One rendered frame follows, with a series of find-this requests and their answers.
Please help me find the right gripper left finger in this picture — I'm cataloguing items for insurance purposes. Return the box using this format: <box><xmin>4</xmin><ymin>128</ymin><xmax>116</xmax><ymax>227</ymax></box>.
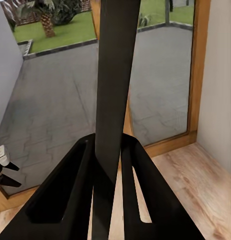
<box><xmin>0</xmin><ymin>133</ymin><xmax>96</xmax><ymax>240</ymax></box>

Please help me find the poster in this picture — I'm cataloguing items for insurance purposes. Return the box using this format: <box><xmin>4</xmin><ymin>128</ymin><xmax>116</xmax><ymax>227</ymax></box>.
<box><xmin>91</xmin><ymin>0</ymin><xmax>141</xmax><ymax>240</ymax></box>

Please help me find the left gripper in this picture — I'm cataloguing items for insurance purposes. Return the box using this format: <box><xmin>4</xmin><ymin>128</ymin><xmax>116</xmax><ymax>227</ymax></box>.
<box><xmin>0</xmin><ymin>162</ymin><xmax>22</xmax><ymax>188</ymax></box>

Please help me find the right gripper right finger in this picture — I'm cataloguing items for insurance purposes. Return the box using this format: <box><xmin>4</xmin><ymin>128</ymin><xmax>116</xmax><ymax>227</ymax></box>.
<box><xmin>121</xmin><ymin>133</ymin><xmax>205</xmax><ymax>240</ymax></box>

